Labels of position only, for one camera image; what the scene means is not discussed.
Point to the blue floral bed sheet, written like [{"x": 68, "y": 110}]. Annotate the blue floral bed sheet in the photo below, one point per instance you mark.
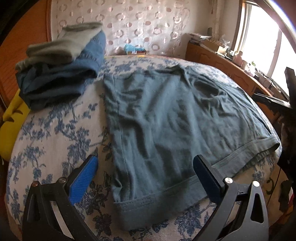
[{"x": 54, "y": 141}]

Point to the cardboard box on sideboard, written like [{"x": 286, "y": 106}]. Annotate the cardboard box on sideboard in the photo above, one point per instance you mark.
[{"x": 215, "y": 46}]

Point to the wooden wardrobe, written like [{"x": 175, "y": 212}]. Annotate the wooden wardrobe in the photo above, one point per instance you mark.
[{"x": 33, "y": 27}]

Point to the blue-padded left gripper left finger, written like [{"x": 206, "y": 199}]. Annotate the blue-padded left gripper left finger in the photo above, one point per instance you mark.
[{"x": 39, "y": 220}]

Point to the folded blue jeans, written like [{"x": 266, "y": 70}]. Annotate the folded blue jeans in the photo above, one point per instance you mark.
[{"x": 44, "y": 85}]

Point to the window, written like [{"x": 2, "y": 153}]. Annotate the window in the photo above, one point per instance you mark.
[{"x": 265, "y": 47}]

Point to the wooden sideboard cabinet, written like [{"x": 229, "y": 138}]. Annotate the wooden sideboard cabinet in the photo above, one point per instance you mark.
[{"x": 198, "y": 54}]

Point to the folded grey-green garment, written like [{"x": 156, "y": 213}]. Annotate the folded grey-green garment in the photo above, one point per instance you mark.
[{"x": 65, "y": 49}]

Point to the pink bottle on sideboard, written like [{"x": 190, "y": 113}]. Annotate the pink bottle on sideboard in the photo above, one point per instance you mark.
[{"x": 237, "y": 59}]

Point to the pink circle-pattern curtain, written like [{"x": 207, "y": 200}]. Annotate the pink circle-pattern curtain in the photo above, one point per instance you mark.
[{"x": 161, "y": 27}]

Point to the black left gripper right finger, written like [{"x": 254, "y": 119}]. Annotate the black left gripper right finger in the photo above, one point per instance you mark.
[{"x": 240, "y": 212}]

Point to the teal grey cotton shorts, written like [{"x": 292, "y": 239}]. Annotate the teal grey cotton shorts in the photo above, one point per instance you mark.
[{"x": 160, "y": 119}]

